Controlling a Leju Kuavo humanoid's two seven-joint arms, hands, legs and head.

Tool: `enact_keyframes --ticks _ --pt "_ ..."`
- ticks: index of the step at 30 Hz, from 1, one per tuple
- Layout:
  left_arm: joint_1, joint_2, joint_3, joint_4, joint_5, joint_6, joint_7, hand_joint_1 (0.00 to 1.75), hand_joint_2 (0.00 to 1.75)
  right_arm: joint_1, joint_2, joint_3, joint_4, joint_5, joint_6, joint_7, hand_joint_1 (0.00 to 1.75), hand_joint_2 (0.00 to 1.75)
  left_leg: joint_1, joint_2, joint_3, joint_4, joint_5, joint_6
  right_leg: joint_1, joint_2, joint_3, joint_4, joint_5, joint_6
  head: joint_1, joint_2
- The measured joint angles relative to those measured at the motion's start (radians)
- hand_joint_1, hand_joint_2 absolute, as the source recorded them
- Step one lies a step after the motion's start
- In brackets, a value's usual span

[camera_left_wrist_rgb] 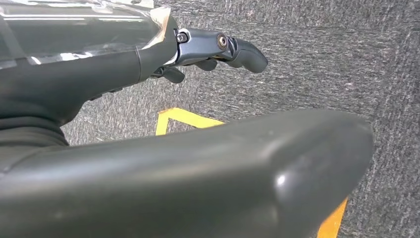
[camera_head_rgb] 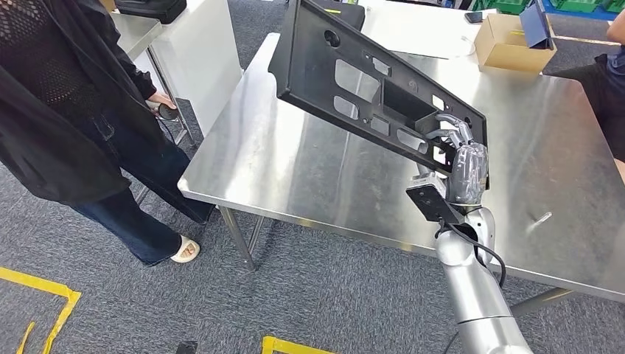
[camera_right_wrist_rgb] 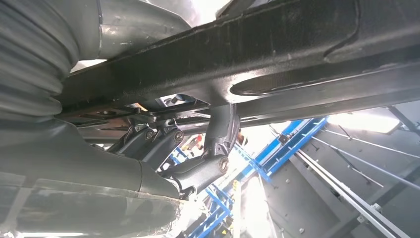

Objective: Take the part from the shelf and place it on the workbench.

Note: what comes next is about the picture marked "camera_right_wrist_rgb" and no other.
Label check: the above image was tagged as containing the grey ceiling rail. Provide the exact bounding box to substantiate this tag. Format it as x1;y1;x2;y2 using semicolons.
295;149;413;238

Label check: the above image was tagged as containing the blue steel frame structure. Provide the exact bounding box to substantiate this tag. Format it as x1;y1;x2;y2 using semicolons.
169;117;329;238

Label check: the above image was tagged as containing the bright ceiling light panel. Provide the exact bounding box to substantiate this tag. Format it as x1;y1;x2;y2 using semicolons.
327;111;402;135

